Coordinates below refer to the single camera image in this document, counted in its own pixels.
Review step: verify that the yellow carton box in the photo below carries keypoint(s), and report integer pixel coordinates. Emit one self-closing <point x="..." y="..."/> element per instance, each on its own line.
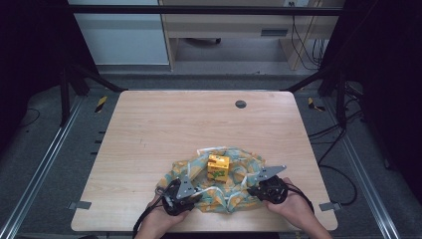
<point x="219" y="167"/>

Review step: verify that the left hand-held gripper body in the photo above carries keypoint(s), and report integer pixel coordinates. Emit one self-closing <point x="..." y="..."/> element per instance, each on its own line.
<point x="180" y="195"/>

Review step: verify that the person's left hand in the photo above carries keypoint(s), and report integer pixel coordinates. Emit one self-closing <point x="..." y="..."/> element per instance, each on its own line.
<point x="157" y="222"/>

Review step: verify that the black curtain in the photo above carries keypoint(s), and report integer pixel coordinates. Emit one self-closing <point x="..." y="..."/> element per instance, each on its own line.
<point x="30" y="49"/>
<point x="388" y="83"/>

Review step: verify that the yellow black striped tape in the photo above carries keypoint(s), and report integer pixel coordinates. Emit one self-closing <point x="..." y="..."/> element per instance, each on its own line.
<point x="101" y="104"/>

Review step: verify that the white cabinet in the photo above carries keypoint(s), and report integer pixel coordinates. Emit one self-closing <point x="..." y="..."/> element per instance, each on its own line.
<point x="122" y="36"/>

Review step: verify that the person's right hand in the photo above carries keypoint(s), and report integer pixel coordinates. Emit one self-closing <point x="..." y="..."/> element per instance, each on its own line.
<point x="295" y="205"/>

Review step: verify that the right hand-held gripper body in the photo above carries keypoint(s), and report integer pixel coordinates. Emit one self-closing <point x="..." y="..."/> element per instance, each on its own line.
<point x="272" y="191"/>

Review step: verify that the black horizontal frame bar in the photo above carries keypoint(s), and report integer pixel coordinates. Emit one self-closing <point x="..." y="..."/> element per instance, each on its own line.
<point x="199" y="10"/>

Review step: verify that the black metal frame stand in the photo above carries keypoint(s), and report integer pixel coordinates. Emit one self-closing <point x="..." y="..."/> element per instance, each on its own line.
<point x="64" y="99"/>
<point x="341" y="99"/>

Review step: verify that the light wooden desk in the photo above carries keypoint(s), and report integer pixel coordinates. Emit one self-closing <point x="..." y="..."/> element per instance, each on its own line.
<point x="229" y="26"/>

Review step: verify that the teal orange-print cloth bag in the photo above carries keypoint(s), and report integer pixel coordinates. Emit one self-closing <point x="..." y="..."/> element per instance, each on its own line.
<point x="232" y="195"/>

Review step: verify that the aluminium floor rail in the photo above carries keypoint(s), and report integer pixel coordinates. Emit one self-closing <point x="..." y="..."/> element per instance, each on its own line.
<point x="365" y="179"/>
<point x="40" y="172"/>

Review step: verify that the grey tape piece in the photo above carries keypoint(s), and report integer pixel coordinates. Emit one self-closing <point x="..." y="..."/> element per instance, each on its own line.
<point x="330" y="206"/>
<point x="79" y="205"/>

